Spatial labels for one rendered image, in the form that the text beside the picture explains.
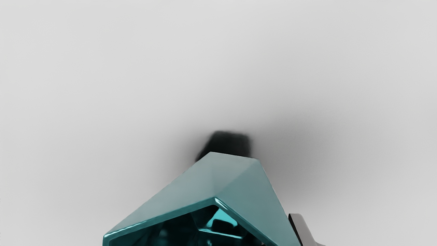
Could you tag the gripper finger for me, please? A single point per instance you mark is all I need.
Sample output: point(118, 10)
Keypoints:
point(302, 232)

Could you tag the teal faceted mug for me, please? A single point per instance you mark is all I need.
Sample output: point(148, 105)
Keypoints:
point(225, 181)

